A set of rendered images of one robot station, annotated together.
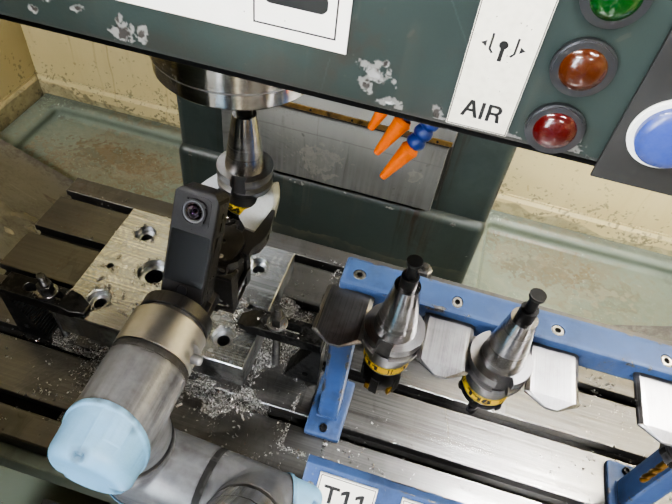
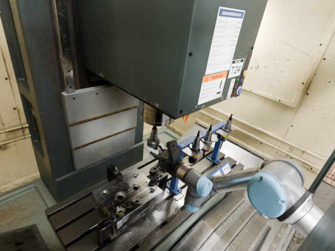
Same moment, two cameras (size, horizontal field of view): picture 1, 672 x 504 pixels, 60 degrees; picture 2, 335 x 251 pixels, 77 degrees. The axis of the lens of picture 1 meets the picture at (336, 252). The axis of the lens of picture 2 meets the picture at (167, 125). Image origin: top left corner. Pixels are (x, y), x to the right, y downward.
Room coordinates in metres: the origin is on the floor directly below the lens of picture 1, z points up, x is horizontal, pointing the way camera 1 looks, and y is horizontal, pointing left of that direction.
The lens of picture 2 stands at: (0.00, 0.81, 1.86)
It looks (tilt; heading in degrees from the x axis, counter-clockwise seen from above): 30 degrees down; 302
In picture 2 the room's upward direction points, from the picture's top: 8 degrees clockwise
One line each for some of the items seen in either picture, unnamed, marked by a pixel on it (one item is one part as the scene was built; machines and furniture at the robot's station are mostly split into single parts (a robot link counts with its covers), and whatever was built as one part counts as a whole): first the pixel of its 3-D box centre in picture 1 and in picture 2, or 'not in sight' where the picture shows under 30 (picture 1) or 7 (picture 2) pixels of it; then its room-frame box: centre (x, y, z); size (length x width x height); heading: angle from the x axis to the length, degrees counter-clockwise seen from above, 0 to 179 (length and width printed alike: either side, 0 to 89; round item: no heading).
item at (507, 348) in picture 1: (512, 338); (208, 134); (0.33, -0.18, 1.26); 0.04 x 0.04 x 0.07
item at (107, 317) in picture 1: (184, 289); (128, 194); (0.54, 0.23, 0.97); 0.29 x 0.23 x 0.05; 81
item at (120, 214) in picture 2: (49, 305); (111, 224); (0.47, 0.41, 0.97); 0.13 x 0.03 x 0.15; 81
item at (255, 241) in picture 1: (245, 235); not in sight; (0.42, 0.10, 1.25); 0.09 x 0.05 x 0.02; 157
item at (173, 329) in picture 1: (165, 341); (184, 172); (0.28, 0.15, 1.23); 0.08 x 0.05 x 0.08; 81
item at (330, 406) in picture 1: (340, 357); (176, 170); (0.41, -0.03, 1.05); 0.10 x 0.05 x 0.30; 171
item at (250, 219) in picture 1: (264, 220); (160, 149); (0.46, 0.09, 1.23); 0.09 x 0.03 x 0.06; 157
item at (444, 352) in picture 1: (444, 348); (201, 145); (0.34, -0.13, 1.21); 0.07 x 0.05 x 0.01; 171
